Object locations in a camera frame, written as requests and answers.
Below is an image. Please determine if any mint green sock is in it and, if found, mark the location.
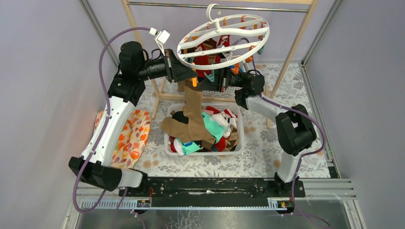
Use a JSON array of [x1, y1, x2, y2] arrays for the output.
[[175, 112, 225, 155]]

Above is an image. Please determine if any rim orange clip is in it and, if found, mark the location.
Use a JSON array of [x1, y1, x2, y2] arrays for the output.
[[192, 77, 198, 87]]

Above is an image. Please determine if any argyle beige green sock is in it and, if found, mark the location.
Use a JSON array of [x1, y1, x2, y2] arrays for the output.
[[224, 125, 239, 152]]

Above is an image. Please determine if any red hanging sock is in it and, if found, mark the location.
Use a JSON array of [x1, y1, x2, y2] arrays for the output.
[[193, 35, 230, 78]]

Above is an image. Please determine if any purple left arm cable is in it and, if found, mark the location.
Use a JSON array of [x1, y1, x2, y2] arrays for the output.
[[72, 27, 152, 215]]

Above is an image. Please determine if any red sock in basket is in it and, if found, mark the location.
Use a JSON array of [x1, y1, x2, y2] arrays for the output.
[[168, 106, 244, 156]]

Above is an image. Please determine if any white round clip hanger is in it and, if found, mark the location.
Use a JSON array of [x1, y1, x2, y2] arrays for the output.
[[177, 3, 270, 71]]

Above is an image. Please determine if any metal hanging rod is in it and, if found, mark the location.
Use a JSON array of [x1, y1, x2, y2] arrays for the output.
[[126, 1, 309, 13]]

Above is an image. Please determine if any white front laundry basket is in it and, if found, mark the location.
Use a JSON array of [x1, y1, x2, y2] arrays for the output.
[[160, 101, 245, 156]]

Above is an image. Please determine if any white sock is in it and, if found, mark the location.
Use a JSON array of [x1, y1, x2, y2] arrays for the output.
[[212, 109, 238, 138]]

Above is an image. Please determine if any orange floral cloth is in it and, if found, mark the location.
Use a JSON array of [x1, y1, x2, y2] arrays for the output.
[[110, 110, 151, 169]]

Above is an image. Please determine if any wooden rack frame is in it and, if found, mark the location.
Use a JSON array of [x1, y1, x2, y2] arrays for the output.
[[121, 0, 319, 119]]

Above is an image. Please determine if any teal clip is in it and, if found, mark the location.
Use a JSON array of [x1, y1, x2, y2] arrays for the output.
[[204, 70, 215, 82], [257, 45, 265, 55]]

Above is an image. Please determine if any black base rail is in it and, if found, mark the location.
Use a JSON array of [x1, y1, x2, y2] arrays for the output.
[[119, 177, 306, 208]]

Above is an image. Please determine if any tan ribbed sock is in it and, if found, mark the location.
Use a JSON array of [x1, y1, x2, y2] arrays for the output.
[[177, 80, 194, 93]]

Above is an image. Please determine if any inner teal clip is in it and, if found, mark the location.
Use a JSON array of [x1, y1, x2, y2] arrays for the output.
[[204, 70, 215, 82]]

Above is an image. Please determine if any white perforated back basket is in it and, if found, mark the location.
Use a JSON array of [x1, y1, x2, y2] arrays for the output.
[[201, 62, 254, 97]]

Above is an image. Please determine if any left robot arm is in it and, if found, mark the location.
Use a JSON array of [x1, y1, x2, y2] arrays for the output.
[[68, 41, 197, 191]]

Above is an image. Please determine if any lower orange clip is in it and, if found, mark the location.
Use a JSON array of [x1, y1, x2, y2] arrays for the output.
[[245, 45, 256, 63]]

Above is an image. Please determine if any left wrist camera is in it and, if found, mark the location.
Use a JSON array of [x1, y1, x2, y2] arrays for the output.
[[149, 28, 170, 45]]

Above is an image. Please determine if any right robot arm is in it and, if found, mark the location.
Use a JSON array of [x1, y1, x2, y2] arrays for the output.
[[197, 67, 317, 191]]

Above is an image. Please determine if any upper orange clip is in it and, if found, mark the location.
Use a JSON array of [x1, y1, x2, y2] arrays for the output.
[[240, 15, 246, 30]]

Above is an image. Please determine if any right teal clip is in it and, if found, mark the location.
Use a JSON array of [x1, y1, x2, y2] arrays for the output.
[[257, 45, 265, 55]]

